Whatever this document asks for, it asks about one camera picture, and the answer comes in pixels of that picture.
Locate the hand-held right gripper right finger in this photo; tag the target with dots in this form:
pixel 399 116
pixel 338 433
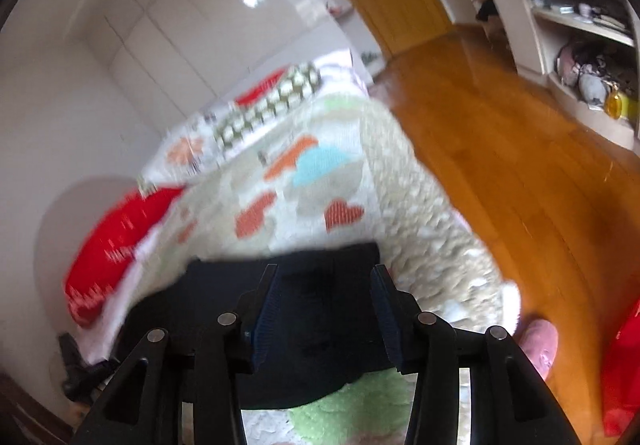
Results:
pixel 387 320

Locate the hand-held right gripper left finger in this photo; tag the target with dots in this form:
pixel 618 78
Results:
pixel 262 325

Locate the black pants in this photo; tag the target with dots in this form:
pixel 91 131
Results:
pixel 320 305

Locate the white bed sheet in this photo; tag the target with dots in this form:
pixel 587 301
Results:
pixel 132 285

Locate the heart-printed quilt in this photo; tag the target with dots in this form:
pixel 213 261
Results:
pixel 320 185

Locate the pink slipper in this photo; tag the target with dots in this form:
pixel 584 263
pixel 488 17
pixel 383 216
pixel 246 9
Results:
pixel 541 345

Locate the red printed pillow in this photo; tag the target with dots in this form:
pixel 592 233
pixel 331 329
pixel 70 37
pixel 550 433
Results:
pixel 115 245
pixel 260 87

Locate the white floral pillow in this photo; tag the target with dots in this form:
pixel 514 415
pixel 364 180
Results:
pixel 185 150

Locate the green sheep-patterned pillow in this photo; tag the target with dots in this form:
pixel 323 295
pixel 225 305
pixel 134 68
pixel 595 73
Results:
pixel 270 110

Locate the round beige headboard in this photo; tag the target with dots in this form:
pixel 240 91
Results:
pixel 65 210

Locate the red plastic bag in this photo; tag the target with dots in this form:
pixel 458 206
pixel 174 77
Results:
pixel 622 375

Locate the yellow bottle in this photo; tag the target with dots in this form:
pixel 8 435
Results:
pixel 616 105

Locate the glossy white wardrobe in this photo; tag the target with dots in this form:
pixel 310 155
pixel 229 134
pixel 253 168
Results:
pixel 175 15

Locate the white shelf unit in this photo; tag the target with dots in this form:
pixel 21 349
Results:
pixel 520 25

